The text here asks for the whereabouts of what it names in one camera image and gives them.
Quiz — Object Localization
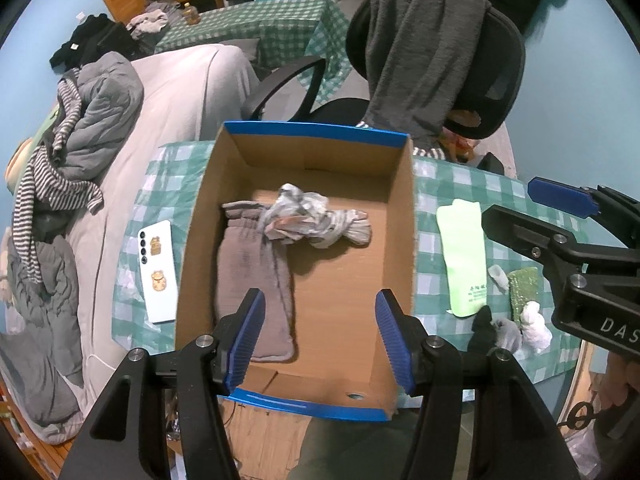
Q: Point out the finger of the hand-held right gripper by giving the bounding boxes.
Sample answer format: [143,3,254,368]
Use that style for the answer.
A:
[527,176,640,248]
[481,204,588,281]

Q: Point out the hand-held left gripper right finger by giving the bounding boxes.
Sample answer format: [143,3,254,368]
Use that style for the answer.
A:
[375,288,583,480]

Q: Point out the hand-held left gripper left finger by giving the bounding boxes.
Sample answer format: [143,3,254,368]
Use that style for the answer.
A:
[60,288,266,480]

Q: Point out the blue rimmed cardboard box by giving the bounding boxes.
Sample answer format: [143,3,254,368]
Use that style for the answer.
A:
[175,121,416,422]

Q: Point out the light grey sock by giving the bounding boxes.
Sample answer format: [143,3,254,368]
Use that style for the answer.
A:
[492,317,523,351]

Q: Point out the green glitter sponge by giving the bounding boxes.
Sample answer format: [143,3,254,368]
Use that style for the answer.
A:
[507,268,541,323]

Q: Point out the light green sock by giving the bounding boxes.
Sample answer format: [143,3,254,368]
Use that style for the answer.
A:
[436,199,488,318]

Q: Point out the brown grey sock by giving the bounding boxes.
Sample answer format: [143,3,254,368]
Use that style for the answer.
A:
[215,201,296,363]

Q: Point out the crumpled white sock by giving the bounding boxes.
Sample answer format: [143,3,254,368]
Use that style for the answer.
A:
[520,301,552,353]

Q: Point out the black sock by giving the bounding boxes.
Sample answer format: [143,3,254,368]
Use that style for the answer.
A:
[469,305,497,356]

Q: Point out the green checkered tablecloth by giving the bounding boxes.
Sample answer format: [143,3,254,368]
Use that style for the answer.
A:
[112,140,601,401]
[155,0,351,106]

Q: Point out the flat cardboard sheet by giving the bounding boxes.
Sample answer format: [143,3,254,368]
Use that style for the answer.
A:
[167,400,311,480]

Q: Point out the white phone with cat stickers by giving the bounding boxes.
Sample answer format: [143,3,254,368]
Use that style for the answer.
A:
[137,220,176,324]

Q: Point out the person's olive trousers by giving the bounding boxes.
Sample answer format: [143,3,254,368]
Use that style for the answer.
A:
[287,410,426,480]

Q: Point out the grey white patterned cloth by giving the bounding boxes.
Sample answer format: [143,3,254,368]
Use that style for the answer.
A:
[260,184,373,250]

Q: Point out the black office chair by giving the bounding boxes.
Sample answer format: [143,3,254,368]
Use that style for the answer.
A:
[242,0,528,141]

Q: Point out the dark grey fleece towel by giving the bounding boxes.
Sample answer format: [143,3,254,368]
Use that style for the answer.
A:
[365,0,488,143]

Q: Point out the white bed sheet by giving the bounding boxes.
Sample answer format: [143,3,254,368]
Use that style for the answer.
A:
[65,44,261,411]

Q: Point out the grey striped shirt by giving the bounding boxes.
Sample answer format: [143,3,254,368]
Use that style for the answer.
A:
[12,77,103,256]

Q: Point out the grey quilt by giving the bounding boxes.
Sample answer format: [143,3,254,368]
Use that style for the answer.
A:
[0,51,146,443]

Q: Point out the cream green cushion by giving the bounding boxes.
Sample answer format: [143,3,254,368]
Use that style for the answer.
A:
[2,120,46,191]

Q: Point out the black clothes pile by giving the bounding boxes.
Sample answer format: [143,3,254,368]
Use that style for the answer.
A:
[49,14,143,68]

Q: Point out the grey white clothes pile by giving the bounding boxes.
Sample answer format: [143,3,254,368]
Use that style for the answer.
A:
[125,2,173,36]

